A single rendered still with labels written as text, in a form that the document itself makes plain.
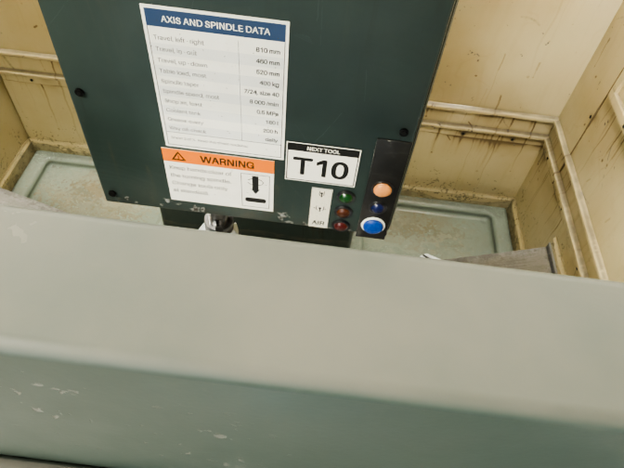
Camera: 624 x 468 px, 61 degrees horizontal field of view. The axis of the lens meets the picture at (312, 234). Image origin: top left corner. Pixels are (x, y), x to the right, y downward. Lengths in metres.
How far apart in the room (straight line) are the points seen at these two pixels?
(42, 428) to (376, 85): 0.53
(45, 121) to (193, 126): 1.71
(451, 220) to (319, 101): 1.67
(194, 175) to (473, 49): 1.25
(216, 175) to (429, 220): 1.57
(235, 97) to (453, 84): 1.32
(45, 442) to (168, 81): 0.54
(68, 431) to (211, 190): 0.64
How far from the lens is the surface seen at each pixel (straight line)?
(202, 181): 0.78
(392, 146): 0.69
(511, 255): 1.95
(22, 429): 0.18
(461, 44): 1.83
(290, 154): 0.71
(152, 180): 0.81
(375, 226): 0.79
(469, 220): 2.30
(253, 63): 0.63
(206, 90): 0.67
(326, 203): 0.77
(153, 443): 0.17
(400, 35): 0.60
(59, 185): 2.40
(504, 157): 2.16
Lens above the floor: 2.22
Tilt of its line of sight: 51 degrees down
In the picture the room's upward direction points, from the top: 7 degrees clockwise
